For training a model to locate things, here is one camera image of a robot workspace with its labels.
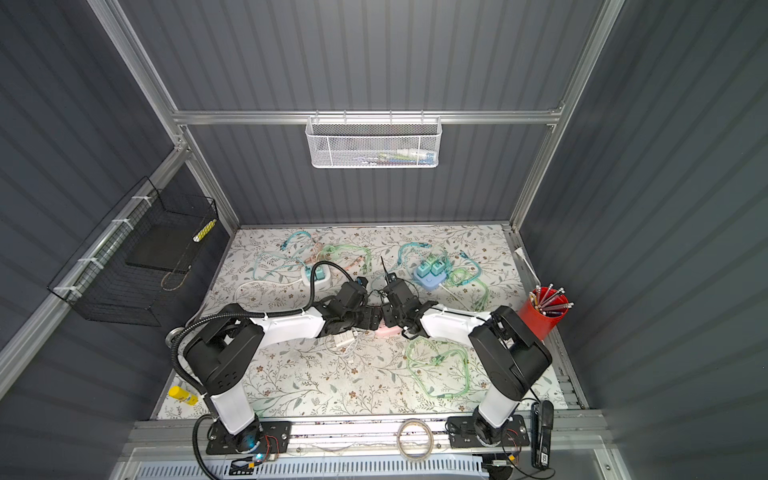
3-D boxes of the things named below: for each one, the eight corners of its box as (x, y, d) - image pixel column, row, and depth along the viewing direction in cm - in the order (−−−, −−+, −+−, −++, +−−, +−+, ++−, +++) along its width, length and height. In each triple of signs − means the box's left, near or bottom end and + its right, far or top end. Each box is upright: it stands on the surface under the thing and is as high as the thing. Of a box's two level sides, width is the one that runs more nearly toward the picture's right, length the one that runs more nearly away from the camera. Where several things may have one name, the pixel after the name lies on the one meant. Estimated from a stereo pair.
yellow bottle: (186, 405, 80) (164, 395, 73) (189, 396, 82) (169, 386, 74) (199, 405, 80) (178, 395, 73) (202, 396, 82) (182, 386, 74)
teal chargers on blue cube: (425, 287, 104) (427, 273, 97) (415, 277, 106) (417, 263, 100) (441, 276, 106) (444, 263, 100) (431, 267, 109) (433, 253, 103)
